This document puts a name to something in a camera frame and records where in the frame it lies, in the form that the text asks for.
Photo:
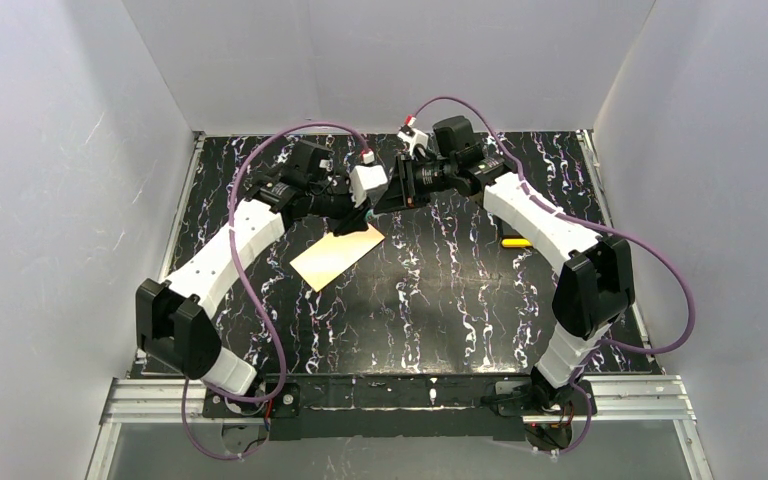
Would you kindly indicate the cream envelope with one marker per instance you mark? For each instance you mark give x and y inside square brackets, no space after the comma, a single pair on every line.
[329,257]

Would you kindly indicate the aluminium table frame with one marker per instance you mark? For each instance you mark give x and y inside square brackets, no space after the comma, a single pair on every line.
[388,365]

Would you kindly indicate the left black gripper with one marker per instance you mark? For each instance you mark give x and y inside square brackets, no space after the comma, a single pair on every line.
[349,213]

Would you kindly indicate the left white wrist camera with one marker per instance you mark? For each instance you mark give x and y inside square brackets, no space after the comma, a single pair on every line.
[367,179]

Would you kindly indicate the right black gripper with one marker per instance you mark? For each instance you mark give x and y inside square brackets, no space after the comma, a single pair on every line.
[405,187]

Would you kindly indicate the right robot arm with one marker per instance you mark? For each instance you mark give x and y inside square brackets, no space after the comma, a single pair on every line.
[594,272]

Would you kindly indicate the yellow handled screwdriver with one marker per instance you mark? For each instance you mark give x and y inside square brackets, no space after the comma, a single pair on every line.
[515,243]

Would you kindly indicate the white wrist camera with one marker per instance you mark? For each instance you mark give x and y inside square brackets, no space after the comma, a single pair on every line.
[367,179]
[411,136]

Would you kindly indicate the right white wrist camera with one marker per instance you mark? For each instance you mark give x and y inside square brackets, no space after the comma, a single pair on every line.
[411,136]

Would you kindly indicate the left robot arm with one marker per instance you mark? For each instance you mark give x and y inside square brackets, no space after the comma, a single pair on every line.
[174,316]

